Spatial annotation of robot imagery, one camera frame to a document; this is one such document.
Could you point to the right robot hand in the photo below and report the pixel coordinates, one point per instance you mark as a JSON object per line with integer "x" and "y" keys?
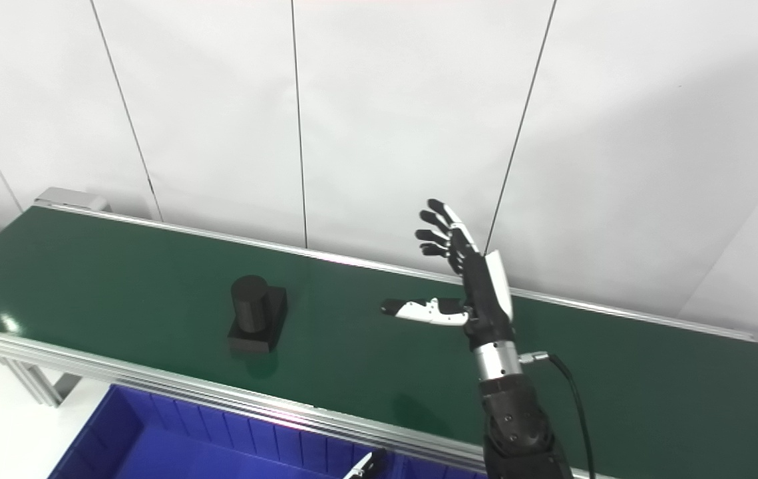
{"x": 485, "y": 293}

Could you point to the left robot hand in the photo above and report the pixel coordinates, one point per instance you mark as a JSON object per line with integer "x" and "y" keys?
{"x": 365, "y": 466}

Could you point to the black cylinder block part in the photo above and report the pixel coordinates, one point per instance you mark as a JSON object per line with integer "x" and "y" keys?
{"x": 255, "y": 313}

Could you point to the blue plastic bin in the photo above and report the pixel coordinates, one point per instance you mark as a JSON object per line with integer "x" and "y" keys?
{"x": 432, "y": 471}
{"x": 186, "y": 446}

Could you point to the green conveyor belt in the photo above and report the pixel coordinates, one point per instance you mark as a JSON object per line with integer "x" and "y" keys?
{"x": 186, "y": 389}
{"x": 152, "y": 293}

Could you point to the aluminium conveyor leg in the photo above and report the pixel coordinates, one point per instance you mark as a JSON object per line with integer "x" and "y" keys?
{"x": 39, "y": 382}

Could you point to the grey conveyor motor box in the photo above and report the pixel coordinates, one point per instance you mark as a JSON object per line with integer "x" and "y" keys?
{"x": 72, "y": 199}

